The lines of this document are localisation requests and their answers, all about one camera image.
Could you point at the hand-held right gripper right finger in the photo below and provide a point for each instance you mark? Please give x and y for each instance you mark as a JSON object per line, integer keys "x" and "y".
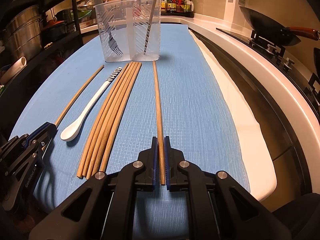
{"x": 167, "y": 162}

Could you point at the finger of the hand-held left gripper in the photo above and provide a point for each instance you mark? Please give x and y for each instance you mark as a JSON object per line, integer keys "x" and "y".
{"x": 45, "y": 128}
{"x": 42, "y": 142}

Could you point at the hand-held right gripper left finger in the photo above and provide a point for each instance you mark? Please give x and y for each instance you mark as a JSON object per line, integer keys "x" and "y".
{"x": 155, "y": 162}

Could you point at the wooden chopstick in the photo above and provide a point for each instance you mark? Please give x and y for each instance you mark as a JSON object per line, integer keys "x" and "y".
{"x": 80, "y": 95}
{"x": 108, "y": 120}
{"x": 112, "y": 120}
{"x": 158, "y": 110}
{"x": 117, "y": 120}
{"x": 103, "y": 120}

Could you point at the clear plastic utensil holder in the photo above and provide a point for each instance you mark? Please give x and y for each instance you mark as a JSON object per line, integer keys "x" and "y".
{"x": 127, "y": 55}

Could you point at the bundle of wooden chopsticks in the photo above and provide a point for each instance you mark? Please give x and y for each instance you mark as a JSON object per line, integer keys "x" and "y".
{"x": 99, "y": 120}

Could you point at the blue table cloth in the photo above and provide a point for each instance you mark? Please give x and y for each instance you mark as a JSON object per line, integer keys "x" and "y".
{"x": 195, "y": 105}

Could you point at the white paper roll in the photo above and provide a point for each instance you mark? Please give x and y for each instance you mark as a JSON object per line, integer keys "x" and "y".
{"x": 15, "y": 70}

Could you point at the dark pot orange lid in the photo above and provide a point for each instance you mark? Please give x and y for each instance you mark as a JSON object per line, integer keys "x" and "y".
{"x": 53, "y": 28}

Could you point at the large steel pot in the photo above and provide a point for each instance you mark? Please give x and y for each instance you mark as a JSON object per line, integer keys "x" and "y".
{"x": 22, "y": 30}

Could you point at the grey metal fork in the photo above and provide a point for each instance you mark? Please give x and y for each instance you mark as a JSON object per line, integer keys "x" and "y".
{"x": 113, "y": 43}

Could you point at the black shelf rack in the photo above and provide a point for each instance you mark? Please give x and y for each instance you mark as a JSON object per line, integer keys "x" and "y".
{"x": 75, "y": 10}

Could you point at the white kitchen countertop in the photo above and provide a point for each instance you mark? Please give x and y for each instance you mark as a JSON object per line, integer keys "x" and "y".
{"x": 225, "y": 31}

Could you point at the black gas stove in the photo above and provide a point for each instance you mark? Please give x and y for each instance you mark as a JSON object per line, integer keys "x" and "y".
{"x": 275, "y": 52}

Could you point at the yellow oil jug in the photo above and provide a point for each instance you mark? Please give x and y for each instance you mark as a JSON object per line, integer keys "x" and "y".
{"x": 163, "y": 5}

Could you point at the row of sauce bottles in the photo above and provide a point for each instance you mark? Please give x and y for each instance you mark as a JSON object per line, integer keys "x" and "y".
{"x": 175, "y": 3}

